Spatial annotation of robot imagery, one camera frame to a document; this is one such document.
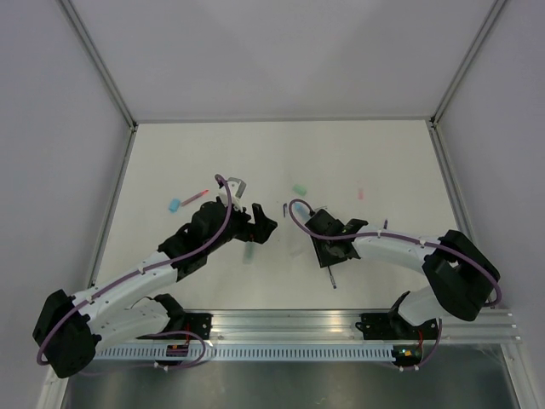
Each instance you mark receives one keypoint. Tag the blue highlighter cap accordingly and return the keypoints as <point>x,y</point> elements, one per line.
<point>174,205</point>

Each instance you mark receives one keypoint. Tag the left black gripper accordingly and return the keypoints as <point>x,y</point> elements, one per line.
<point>261,231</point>

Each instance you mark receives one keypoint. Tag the red highlighter marker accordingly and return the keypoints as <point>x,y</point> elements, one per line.
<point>194,198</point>

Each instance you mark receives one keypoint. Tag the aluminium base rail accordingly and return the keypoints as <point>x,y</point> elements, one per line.
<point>493,326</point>

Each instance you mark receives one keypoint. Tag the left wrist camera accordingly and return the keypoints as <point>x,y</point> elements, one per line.
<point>230,192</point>

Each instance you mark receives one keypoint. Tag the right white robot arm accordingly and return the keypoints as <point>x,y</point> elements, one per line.
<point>460,279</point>

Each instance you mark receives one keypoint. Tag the blue highlighter marker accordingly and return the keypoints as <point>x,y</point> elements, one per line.
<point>301,210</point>

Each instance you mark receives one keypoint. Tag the white slotted cable duct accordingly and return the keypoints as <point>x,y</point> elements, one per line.
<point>241,352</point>

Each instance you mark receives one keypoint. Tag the left aluminium frame post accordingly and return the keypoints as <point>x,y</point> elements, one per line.
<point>87,43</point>

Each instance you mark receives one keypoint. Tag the green highlighter cap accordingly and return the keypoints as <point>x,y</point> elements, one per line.
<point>299,189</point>

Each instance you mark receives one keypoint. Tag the green highlighter marker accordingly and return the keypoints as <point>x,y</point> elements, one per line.
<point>249,253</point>

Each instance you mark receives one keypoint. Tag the blue ballpoint pen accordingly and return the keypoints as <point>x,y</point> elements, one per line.
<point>332,278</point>

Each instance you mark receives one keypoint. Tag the aluminium frame post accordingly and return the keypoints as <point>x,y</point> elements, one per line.
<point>486,27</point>
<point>87,43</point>

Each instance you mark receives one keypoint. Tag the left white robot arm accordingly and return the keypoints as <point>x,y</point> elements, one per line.
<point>72,329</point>

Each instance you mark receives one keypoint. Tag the clear pen cap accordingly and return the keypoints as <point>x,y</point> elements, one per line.
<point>296,253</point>

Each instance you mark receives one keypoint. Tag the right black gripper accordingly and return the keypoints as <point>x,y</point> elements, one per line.
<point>324,260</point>

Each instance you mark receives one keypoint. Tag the right aluminium frame post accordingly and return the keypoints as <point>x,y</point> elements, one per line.
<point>486,27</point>

